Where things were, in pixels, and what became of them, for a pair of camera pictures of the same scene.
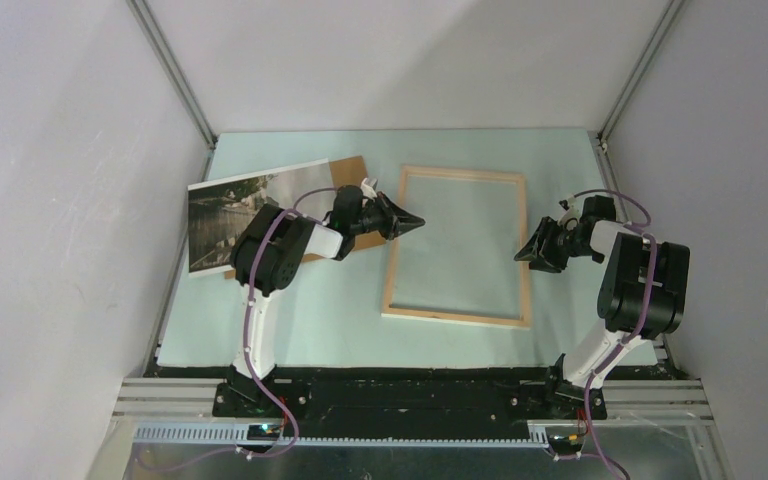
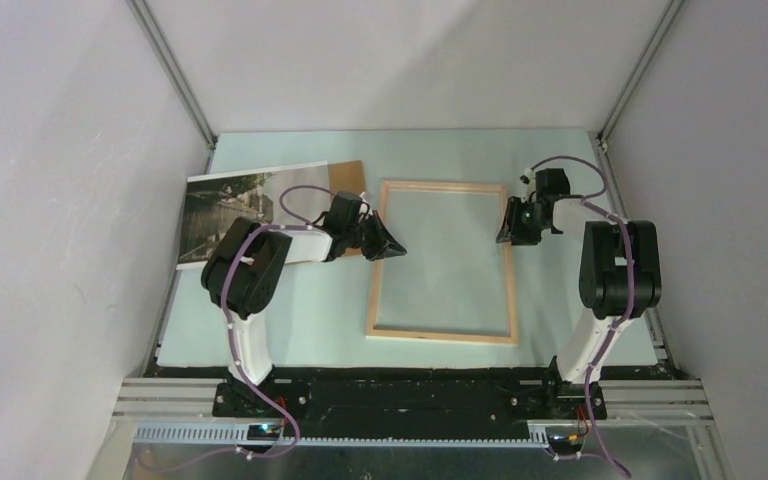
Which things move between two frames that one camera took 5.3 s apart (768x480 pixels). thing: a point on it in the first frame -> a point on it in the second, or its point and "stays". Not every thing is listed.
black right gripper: x=547 y=228 -> x=511 y=227
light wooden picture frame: x=525 y=321 -> x=432 y=336
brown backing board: x=343 y=173 stays
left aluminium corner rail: x=163 y=50 stays
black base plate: x=348 y=403 stays
